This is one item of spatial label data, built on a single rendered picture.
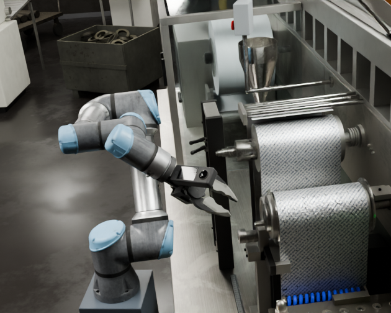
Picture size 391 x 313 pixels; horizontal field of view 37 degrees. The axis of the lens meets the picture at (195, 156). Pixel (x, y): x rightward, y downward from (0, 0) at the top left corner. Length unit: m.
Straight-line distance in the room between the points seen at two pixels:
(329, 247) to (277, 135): 0.35
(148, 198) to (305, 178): 0.48
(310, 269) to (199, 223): 0.72
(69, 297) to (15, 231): 0.92
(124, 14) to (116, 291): 7.28
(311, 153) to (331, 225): 0.26
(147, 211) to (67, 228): 2.34
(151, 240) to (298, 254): 0.48
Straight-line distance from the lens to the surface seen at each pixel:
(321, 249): 1.60
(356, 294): 1.66
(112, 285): 1.90
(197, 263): 2.03
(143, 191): 1.84
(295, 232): 1.55
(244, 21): 1.91
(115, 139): 1.39
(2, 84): 6.47
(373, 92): 1.72
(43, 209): 4.45
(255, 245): 1.68
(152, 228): 1.82
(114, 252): 1.83
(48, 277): 3.71
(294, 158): 1.72
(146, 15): 8.86
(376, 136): 1.71
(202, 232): 2.19
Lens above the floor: 2.08
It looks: 25 degrees down
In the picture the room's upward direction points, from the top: 6 degrees counter-clockwise
